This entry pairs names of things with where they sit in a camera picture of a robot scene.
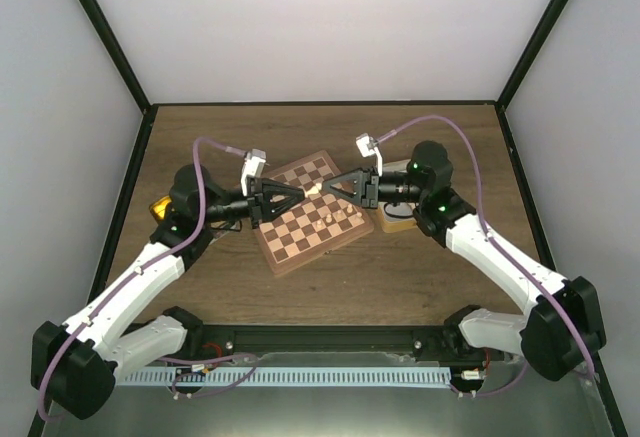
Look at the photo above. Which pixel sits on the cream tin with light pieces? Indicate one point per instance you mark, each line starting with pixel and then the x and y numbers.
pixel 399 216

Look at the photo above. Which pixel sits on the black enclosure frame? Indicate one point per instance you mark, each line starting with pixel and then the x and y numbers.
pixel 109 40

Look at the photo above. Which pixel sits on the gold tin with dark pieces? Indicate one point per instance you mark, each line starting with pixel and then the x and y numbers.
pixel 158 209

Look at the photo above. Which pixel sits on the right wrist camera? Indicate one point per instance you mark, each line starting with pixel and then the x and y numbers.
pixel 369 147

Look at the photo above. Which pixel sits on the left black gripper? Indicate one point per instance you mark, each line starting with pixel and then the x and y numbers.
pixel 262 203

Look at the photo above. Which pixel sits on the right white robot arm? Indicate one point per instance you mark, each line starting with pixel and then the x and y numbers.
pixel 559 325

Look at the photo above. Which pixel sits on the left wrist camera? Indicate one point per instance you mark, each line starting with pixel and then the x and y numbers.
pixel 254 162

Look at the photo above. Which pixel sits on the wooden chessboard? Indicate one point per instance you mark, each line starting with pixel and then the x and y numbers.
pixel 292 240

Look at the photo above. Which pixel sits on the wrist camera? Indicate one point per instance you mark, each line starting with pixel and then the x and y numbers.
pixel 369 147
pixel 254 162

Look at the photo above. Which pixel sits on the light wooden chess piece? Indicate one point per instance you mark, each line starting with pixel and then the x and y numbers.
pixel 314 190

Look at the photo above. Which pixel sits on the light blue slotted strip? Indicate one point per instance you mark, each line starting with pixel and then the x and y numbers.
pixel 403 377

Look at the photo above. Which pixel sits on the black mounting rail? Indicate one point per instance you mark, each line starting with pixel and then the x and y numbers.
pixel 426 343

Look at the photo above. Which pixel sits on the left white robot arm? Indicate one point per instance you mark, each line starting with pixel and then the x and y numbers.
pixel 78 363

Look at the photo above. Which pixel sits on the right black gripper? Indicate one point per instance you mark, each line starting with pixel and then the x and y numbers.
pixel 366 181

